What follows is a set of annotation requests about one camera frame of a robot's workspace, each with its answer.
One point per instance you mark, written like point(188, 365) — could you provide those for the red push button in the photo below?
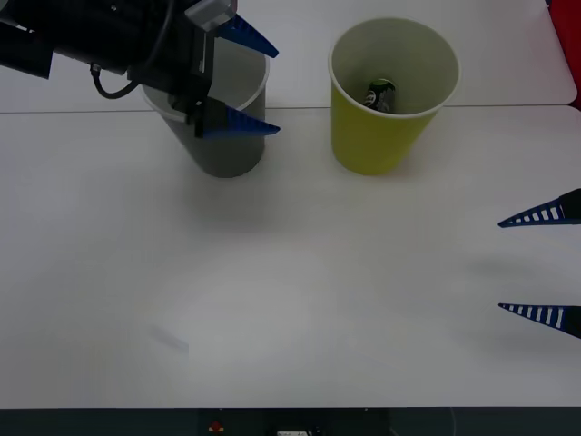
point(216, 427)

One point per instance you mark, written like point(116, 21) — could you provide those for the black and green drink can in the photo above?
point(380, 95)

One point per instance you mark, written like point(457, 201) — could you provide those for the yellow-green plastic waste bin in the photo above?
point(367, 145)

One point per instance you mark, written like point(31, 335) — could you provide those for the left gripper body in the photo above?
point(181, 68)

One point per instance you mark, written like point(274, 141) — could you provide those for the grey plastic waste bin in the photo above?
point(236, 156)

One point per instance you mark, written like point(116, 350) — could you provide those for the red chair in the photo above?
point(569, 45)

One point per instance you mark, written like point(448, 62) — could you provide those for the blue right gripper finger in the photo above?
point(556, 213)
point(551, 315)

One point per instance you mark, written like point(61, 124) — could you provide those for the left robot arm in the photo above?
point(91, 32)

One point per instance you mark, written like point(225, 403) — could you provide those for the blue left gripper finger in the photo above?
point(213, 120)
point(252, 38)

